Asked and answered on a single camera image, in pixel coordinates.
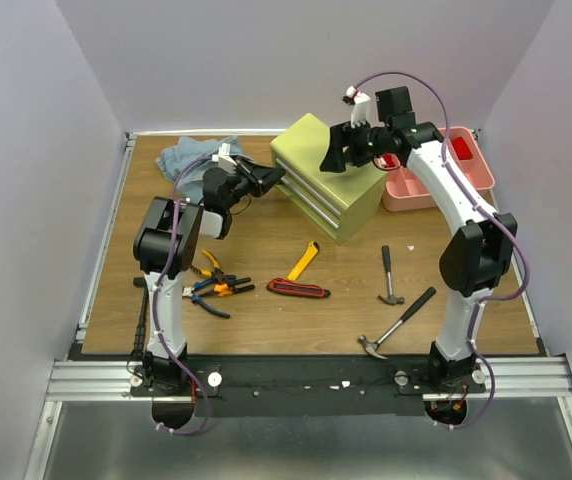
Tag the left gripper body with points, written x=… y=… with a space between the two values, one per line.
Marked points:
x=246 y=182

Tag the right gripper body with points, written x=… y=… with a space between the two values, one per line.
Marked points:
x=346 y=143

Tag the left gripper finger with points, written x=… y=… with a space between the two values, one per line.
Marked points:
x=246 y=161
x=267 y=177

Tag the green metal tool chest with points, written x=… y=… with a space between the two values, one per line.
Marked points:
x=339 y=203

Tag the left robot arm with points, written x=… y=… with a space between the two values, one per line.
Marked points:
x=205 y=190

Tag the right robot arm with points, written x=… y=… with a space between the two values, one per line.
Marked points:
x=482 y=243

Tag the pink divided organizer tray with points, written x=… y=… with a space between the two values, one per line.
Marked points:
x=404 y=191

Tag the blue grey cloth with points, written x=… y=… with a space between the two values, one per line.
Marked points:
x=185 y=163

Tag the yellow utility knife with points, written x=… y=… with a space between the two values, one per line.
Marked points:
x=311 y=252

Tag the red item in tray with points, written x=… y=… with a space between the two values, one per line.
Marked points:
x=462 y=149

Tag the red black utility knife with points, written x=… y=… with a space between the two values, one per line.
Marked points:
x=286 y=287

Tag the small black claw hammer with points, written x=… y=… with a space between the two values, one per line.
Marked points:
x=390 y=298

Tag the large black claw hammer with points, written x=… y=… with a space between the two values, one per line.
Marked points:
x=372 y=347

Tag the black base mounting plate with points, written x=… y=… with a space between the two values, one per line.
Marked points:
x=227 y=386

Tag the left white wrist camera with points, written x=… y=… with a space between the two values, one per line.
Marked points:
x=223 y=159

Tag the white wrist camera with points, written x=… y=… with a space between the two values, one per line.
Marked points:
x=360 y=104
x=223 y=159

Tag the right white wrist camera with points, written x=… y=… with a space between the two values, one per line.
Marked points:
x=360 y=104

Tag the orange black handled pliers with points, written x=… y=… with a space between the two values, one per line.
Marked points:
x=230 y=287

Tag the black t-handle tool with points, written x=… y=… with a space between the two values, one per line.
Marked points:
x=140 y=332

